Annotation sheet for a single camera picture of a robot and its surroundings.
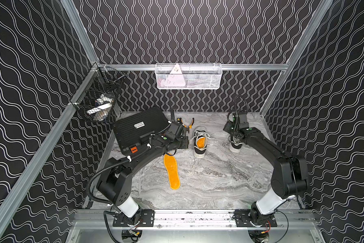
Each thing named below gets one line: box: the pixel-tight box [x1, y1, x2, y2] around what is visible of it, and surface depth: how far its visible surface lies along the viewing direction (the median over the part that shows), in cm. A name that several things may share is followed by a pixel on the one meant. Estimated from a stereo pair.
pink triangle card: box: [169, 63, 183, 75], surface depth 90 cm
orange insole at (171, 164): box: [163, 153, 181, 190], surface depth 92 cm
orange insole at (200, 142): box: [196, 137, 206, 149], surface depth 100 cm
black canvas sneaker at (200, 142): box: [189, 126, 211, 159], surface depth 97 cm
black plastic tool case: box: [113, 106, 171, 156], surface depth 105 cm
